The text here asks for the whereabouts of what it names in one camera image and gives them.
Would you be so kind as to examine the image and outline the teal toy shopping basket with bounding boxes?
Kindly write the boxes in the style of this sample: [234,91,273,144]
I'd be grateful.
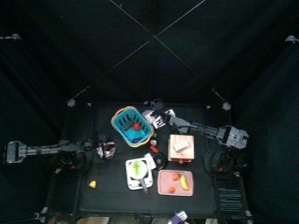
[110,106,155,148]

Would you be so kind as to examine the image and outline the green toy vegetable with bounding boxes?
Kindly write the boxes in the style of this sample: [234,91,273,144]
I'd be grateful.
[133,161,143,177]

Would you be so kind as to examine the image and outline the white plate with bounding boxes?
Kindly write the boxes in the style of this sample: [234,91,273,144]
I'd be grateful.
[129,159,150,180]

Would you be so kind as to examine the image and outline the black toy pan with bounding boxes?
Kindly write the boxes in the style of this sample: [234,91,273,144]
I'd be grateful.
[153,152,170,171]

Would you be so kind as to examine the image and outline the pink tray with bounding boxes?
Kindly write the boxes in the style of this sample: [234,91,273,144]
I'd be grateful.
[157,169,195,197]

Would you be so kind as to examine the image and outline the yellow toy banana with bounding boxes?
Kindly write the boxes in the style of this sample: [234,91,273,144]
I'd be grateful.
[179,174,193,192]

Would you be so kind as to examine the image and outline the purple white box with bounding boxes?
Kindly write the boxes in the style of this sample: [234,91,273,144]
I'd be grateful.
[167,211,191,224]

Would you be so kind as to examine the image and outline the white toy knife handles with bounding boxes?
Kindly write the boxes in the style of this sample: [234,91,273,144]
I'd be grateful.
[173,141,193,152]

